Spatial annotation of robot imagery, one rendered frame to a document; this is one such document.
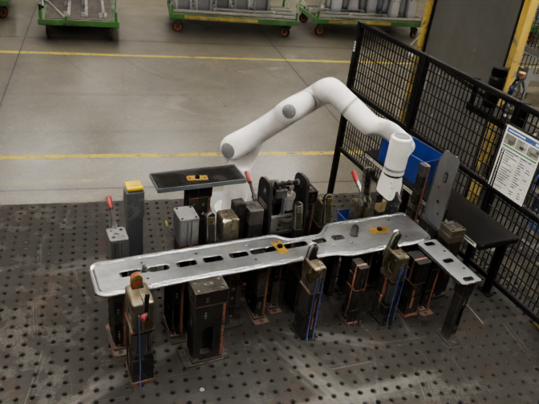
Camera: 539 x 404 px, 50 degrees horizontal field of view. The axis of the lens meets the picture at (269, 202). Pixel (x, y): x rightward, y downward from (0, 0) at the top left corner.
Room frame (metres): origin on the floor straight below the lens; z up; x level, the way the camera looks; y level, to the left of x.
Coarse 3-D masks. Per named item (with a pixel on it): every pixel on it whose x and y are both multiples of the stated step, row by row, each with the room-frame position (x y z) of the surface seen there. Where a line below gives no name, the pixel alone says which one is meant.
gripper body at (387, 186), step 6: (384, 174) 2.07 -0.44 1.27; (384, 180) 2.07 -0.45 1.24; (390, 180) 2.05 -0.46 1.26; (396, 180) 2.04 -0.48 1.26; (378, 186) 2.10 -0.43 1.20; (384, 186) 2.07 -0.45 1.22; (390, 186) 2.04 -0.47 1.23; (396, 186) 2.04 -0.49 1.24; (384, 192) 2.06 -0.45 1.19; (390, 192) 2.03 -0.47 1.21; (390, 198) 2.03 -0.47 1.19
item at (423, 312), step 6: (432, 264) 1.95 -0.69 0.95; (432, 270) 1.95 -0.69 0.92; (438, 270) 1.96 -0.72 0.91; (432, 276) 1.95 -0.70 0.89; (426, 282) 1.96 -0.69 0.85; (432, 282) 1.96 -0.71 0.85; (426, 288) 1.95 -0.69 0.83; (432, 288) 1.96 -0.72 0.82; (420, 294) 1.97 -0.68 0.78; (426, 294) 1.95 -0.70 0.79; (420, 300) 1.96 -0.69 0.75; (426, 300) 1.96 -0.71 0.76; (420, 306) 1.96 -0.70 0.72; (426, 306) 1.96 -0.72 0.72; (420, 312) 1.94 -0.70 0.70; (426, 312) 1.95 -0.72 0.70; (432, 312) 1.95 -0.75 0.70
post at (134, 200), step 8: (128, 192) 1.90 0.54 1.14; (136, 192) 1.91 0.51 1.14; (128, 200) 1.89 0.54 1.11; (136, 200) 1.91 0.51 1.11; (128, 208) 1.89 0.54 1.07; (136, 208) 1.91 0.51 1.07; (128, 216) 1.89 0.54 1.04; (136, 216) 1.91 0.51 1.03; (128, 224) 1.90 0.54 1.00; (136, 224) 1.91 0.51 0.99; (128, 232) 1.90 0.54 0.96; (136, 232) 1.91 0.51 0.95; (128, 240) 1.90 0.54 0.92; (136, 240) 1.91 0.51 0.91; (128, 248) 1.90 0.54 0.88; (136, 248) 1.91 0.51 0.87; (128, 272) 1.91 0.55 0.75
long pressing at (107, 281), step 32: (352, 224) 2.10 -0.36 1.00; (384, 224) 2.13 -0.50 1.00; (416, 224) 2.17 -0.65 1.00; (160, 256) 1.72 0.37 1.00; (192, 256) 1.74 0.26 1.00; (224, 256) 1.76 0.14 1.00; (256, 256) 1.79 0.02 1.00; (288, 256) 1.82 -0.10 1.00; (320, 256) 1.85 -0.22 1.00; (352, 256) 1.88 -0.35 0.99; (96, 288) 1.50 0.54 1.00
